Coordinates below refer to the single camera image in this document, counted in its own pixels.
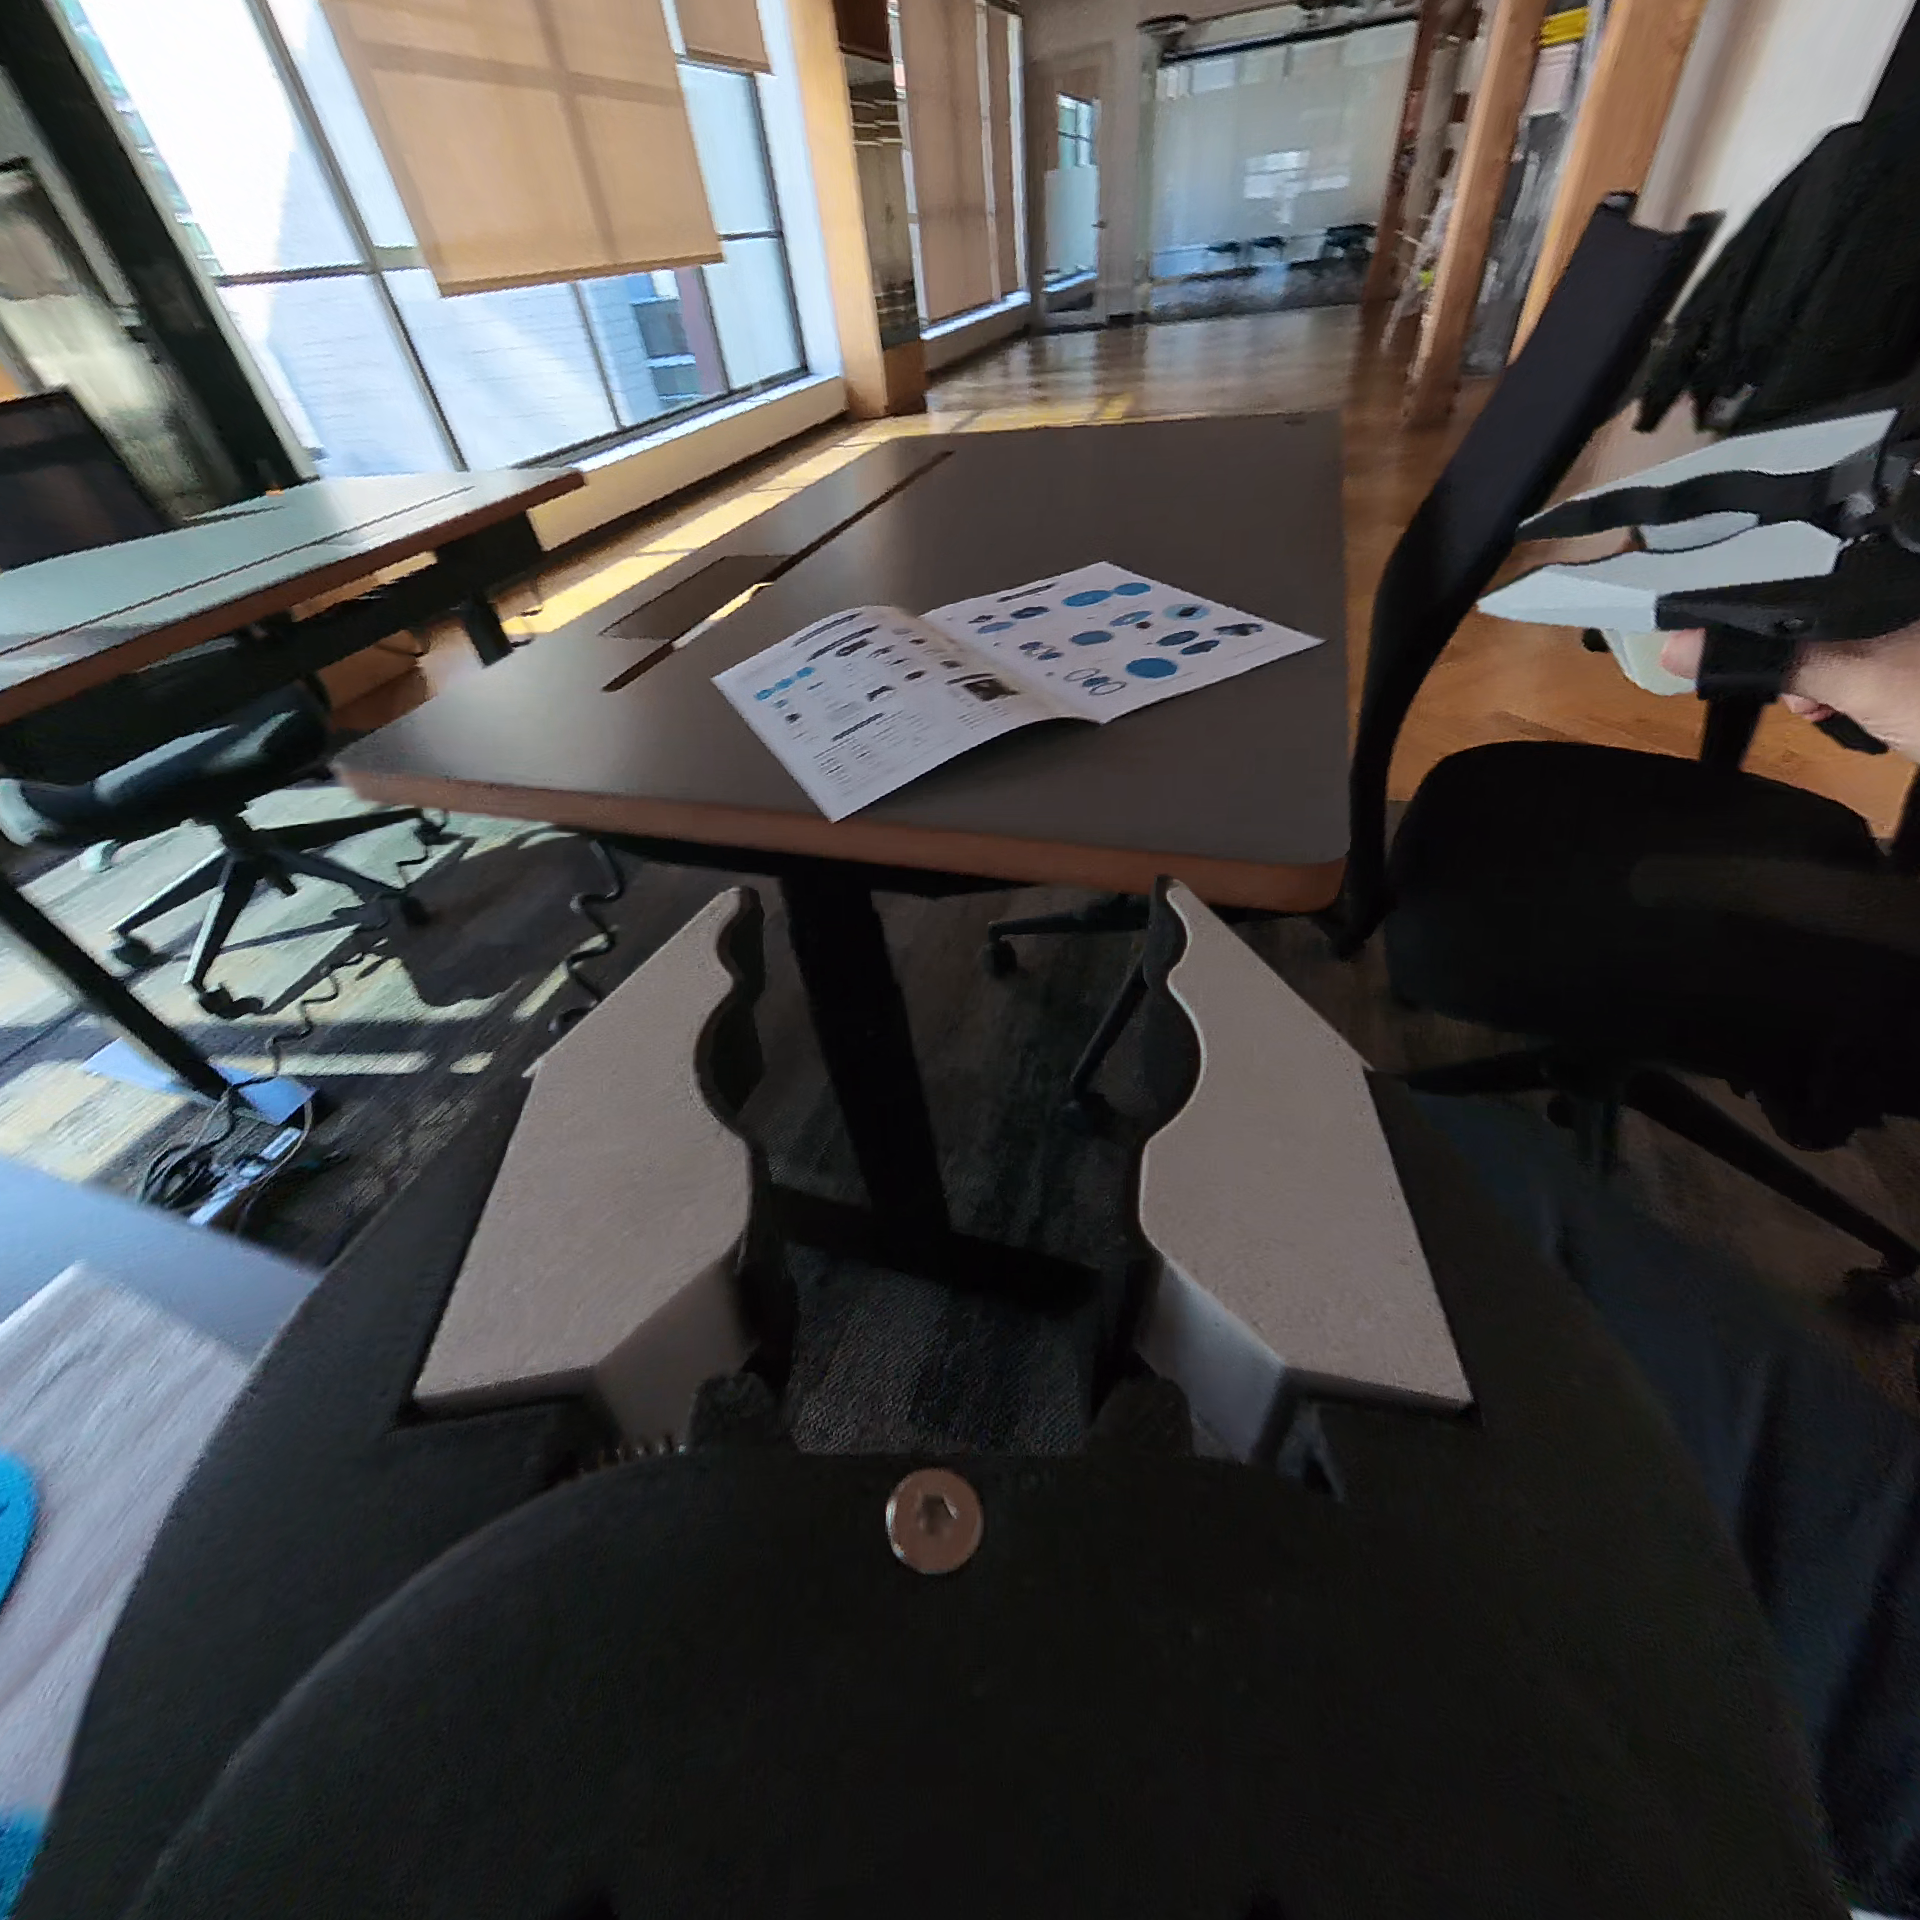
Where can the glass partition doors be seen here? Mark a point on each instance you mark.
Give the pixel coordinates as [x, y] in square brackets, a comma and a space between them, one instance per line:
[1276, 165]

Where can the floor power strip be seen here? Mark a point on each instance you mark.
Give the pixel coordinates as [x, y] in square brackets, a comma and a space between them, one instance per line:
[241, 1146]

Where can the large window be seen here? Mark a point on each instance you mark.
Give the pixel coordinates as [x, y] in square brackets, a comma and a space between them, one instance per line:
[302, 344]

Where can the beige roller blind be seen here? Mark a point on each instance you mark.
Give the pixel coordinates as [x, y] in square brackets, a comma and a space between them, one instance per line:
[953, 150]
[524, 134]

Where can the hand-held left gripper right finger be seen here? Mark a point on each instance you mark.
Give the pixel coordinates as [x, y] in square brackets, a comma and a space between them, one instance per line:
[1290, 1200]

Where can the printed booklet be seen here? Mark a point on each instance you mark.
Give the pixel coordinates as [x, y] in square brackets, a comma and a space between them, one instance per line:
[898, 708]

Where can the black mesh chair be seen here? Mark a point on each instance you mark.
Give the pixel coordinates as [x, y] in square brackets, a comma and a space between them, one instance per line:
[1575, 899]

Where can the blue disc with few holes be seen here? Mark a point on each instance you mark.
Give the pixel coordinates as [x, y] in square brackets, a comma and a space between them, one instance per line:
[15, 1516]

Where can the wooden storage rack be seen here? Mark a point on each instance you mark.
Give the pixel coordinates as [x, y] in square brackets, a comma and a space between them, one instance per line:
[1476, 193]

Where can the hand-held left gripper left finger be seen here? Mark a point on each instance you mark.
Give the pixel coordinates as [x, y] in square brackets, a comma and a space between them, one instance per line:
[600, 1200]

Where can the white foam sheet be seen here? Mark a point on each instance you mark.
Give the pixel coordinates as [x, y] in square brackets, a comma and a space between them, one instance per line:
[120, 1500]

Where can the black office chair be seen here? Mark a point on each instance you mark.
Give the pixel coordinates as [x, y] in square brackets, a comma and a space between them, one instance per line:
[152, 765]

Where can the black chair base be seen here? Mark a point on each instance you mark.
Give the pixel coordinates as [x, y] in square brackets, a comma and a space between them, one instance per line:
[1049, 919]

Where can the person's dark trousers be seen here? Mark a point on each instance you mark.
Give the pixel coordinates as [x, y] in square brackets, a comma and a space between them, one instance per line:
[1802, 1500]

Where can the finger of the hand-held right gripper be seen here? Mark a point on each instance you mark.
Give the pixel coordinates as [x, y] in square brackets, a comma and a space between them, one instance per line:
[1725, 473]
[1651, 580]

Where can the black jacket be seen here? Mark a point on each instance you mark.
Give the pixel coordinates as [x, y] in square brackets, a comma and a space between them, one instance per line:
[1802, 268]

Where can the person's right hand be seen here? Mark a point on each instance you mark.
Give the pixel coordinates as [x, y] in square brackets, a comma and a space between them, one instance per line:
[1858, 675]

